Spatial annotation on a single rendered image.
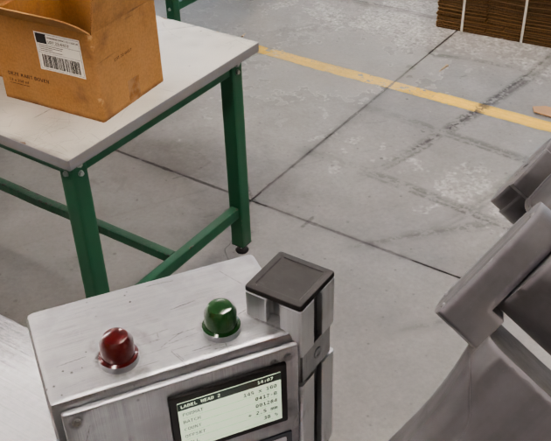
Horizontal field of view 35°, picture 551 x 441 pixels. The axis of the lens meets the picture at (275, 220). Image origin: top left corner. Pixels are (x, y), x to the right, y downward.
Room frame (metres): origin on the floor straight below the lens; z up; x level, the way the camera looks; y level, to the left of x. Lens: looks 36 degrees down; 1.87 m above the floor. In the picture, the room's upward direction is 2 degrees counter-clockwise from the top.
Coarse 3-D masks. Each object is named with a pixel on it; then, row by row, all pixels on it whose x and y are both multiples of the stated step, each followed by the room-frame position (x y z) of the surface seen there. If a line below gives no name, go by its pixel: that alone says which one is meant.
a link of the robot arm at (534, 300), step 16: (544, 144) 0.65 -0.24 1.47; (528, 160) 0.65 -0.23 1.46; (544, 160) 0.59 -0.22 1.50; (512, 176) 0.66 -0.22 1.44; (528, 176) 0.59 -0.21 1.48; (544, 176) 0.58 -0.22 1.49; (512, 192) 0.60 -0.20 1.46; (528, 192) 0.58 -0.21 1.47; (544, 192) 0.56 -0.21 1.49; (512, 208) 0.60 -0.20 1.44; (544, 272) 0.28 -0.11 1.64; (528, 288) 0.28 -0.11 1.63; (544, 288) 0.28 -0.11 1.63; (512, 304) 0.28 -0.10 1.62; (528, 304) 0.28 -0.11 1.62; (544, 304) 0.28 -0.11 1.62; (528, 320) 0.28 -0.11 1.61; (544, 320) 0.27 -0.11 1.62; (544, 336) 0.27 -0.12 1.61
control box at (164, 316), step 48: (144, 288) 0.47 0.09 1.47; (192, 288) 0.47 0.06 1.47; (240, 288) 0.47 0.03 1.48; (48, 336) 0.43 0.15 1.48; (96, 336) 0.42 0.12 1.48; (144, 336) 0.42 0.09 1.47; (192, 336) 0.42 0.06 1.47; (240, 336) 0.42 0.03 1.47; (288, 336) 0.42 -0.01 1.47; (48, 384) 0.38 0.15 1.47; (96, 384) 0.38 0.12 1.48; (144, 384) 0.39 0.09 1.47; (192, 384) 0.39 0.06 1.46; (288, 384) 0.41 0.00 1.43; (96, 432) 0.37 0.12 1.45; (144, 432) 0.38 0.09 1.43
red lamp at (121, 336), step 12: (108, 336) 0.40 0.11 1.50; (120, 336) 0.40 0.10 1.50; (132, 336) 0.41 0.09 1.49; (108, 348) 0.39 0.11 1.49; (120, 348) 0.39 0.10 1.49; (132, 348) 0.40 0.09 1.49; (108, 360) 0.39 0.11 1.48; (120, 360) 0.39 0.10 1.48; (132, 360) 0.40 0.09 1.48; (108, 372) 0.39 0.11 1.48; (120, 372) 0.39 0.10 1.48
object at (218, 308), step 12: (216, 300) 0.43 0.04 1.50; (228, 300) 0.43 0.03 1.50; (204, 312) 0.43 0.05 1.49; (216, 312) 0.42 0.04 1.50; (228, 312) 0.42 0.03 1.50; (204, 324) 0.43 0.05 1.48; (216, 324) 0.42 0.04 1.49; (228, 324) 0.42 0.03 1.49; (240, 324) 0.43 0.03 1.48; (204, 336) 0.42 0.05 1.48; (216, 336) 0.42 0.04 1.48; (228, 336) 0.42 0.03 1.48
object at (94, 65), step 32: (32, 0) 2.28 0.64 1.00; (64, 0) 2.36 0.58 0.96; (96, 0) 1.98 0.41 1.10; (128, 0) 2.09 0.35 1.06; (0, 32) 2.12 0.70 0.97; (32, 32) 2.07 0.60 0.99; (64, 32) 2.01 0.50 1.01; (96, 32) 1.99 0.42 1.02; (128, 32) 2.09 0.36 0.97; (0, 64) 2.14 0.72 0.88; (32, 64) 2.08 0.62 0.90; (64, 64) 2.02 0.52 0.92; (96, 64) 1.97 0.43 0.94; (128, 64) 2.08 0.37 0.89; (160, 64) 2.19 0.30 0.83; (32, 96) 2.09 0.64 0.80; (64, 96) 2.03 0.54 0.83; (96, 96) 1.97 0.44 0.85; (128, 96) 2.06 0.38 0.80
